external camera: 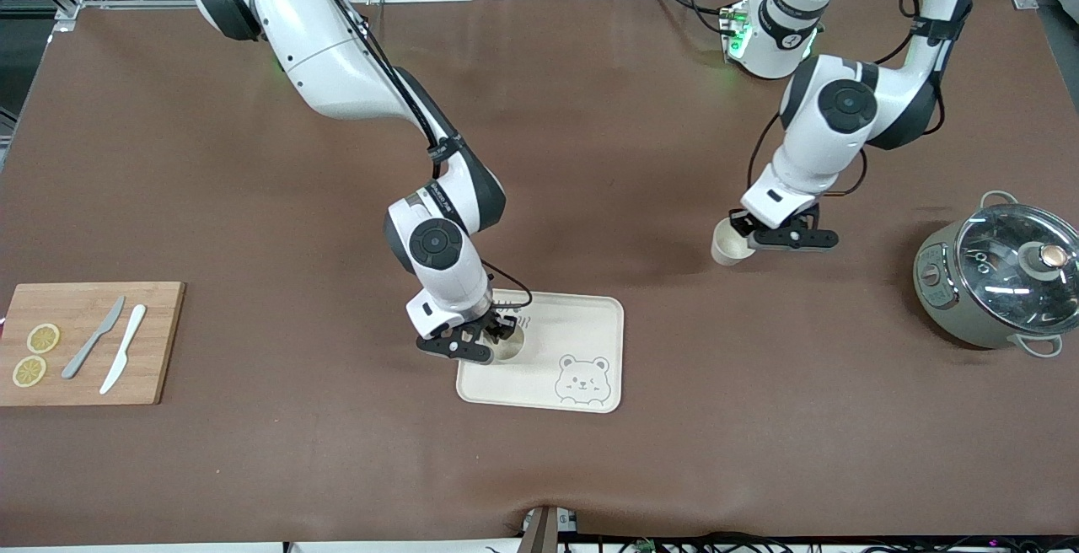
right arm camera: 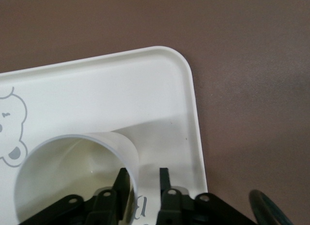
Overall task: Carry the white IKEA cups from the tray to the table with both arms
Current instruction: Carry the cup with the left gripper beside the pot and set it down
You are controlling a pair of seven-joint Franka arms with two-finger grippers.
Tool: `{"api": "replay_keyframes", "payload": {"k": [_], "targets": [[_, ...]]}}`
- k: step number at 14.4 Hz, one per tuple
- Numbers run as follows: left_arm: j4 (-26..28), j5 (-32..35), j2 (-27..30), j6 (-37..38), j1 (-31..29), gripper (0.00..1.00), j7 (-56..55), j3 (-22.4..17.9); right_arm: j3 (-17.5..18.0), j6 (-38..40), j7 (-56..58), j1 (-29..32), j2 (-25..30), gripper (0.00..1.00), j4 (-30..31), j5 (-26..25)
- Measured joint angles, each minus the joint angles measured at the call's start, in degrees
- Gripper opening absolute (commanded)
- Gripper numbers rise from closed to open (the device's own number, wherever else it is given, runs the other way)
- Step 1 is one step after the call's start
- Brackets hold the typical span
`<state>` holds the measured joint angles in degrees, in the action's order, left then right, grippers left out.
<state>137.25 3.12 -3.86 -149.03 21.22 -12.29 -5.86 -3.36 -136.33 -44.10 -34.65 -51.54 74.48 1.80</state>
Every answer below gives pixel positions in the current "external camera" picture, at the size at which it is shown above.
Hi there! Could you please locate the white plastic cup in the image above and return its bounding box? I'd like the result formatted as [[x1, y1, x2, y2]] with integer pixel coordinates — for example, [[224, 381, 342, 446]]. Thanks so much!
[[711, 217, 757, 268], [487, 323, 526, 364]]

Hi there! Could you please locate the beige bear print tray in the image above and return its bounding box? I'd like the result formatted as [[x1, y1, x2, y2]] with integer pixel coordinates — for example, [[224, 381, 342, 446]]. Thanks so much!
[[455, 287, 625, 415]]

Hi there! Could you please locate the grey-green cooking pot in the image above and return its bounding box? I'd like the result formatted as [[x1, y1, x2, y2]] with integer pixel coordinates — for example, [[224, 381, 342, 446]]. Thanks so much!
[[913, 191, 1079, 358]]

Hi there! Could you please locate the metal table edge clamp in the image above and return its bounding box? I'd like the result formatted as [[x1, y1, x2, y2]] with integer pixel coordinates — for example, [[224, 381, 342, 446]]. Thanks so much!
[[518, 505, 578, 553]]

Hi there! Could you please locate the glass pot lid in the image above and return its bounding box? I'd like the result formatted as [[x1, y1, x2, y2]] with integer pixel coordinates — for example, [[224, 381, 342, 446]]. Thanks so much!
[[957, 203, 1079, 336]]

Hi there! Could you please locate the wooden cutting board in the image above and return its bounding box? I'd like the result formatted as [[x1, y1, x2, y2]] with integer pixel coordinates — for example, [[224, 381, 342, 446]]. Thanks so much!
[[0, 282, 186, 407]]

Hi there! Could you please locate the white plastic knife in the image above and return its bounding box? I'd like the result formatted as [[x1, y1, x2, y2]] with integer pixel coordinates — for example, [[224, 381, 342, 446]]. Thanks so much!
[[99, 304, 148, 395]]

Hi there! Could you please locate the grey plastic knife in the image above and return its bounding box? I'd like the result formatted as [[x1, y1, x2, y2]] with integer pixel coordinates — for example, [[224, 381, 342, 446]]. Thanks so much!
[[61, 296, 126, 380]]

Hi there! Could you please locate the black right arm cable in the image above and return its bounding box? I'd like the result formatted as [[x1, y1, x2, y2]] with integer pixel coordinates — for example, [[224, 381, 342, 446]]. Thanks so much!
[[333, 0, 534, 311]]

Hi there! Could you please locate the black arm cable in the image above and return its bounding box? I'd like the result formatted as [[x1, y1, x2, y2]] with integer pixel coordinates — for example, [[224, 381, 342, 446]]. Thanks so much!
[[746, 0, 970, 200], [333, 0, 534, 311]]

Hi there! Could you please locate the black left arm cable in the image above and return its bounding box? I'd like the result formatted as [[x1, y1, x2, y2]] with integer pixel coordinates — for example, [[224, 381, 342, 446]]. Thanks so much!
[[746, 0, 970, 200]]

